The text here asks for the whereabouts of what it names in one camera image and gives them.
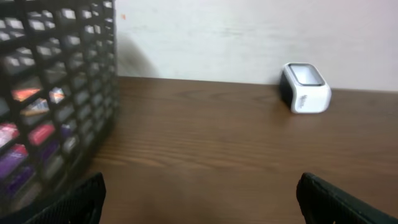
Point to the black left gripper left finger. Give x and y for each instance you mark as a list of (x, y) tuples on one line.
[(81, 204)]

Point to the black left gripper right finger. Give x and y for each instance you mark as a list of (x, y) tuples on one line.
[(323, 203)]

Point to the red purple sanitary pad pack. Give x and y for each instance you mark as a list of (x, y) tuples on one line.
[(17, 154)]

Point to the small orange tissue pack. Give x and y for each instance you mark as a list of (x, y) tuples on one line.
[(35, 95)]

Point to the white barcode scanner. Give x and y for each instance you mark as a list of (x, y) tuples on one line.
[(303, 89)]

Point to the dark grey plastic basket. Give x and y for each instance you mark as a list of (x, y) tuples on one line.
[(71, 45)]

